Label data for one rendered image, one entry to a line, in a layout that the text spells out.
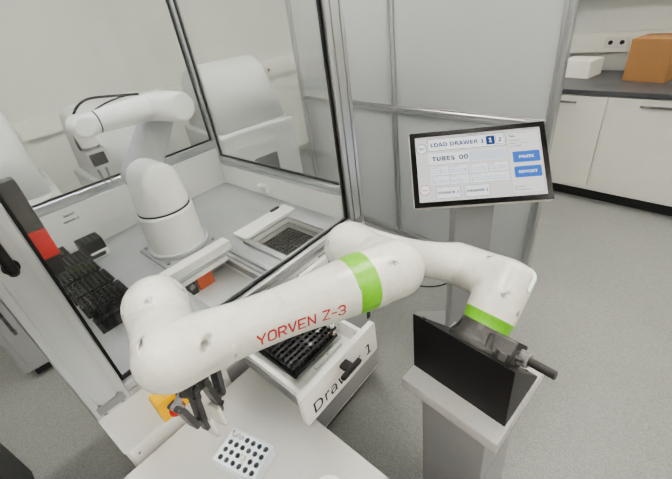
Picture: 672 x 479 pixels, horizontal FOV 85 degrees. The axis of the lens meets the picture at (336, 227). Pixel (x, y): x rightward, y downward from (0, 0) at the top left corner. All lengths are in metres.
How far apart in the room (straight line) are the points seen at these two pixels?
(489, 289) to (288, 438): 0.64
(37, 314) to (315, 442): 0.68
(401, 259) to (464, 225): 1.01
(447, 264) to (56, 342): 0.92
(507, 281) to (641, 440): 1.27
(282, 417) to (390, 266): 0.59
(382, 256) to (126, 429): 0.78
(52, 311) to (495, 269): 0.99
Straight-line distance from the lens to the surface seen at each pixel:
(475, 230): 1.72
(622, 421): 2.18
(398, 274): 0.69
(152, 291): 0.68
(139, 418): 1.15
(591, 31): 4.18
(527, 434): 2.01
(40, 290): 0.89
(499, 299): 1.02
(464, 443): 1.26
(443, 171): 1.53
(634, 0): 4.10
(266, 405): 1.16
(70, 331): 0.95
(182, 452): 1.18
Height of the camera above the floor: 1.69
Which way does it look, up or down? 31 degrees down
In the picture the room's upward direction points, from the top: 8 degrees counter-clockwise
